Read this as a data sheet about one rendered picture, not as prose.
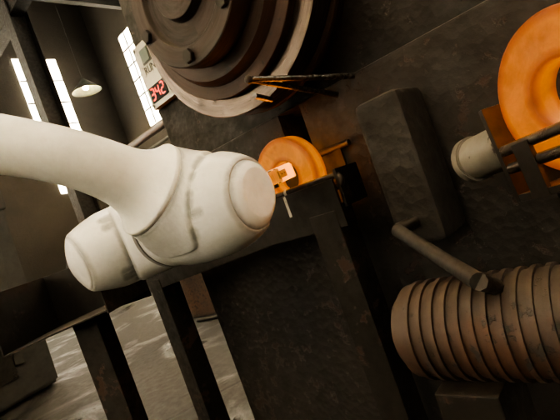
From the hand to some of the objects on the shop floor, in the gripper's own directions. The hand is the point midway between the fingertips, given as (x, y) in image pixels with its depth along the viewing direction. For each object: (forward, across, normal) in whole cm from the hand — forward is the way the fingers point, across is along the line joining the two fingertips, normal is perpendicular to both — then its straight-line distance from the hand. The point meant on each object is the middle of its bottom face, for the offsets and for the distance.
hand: (280, 174), depth 82 cm
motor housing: (-17, +33, -73) cm, 82 cm away
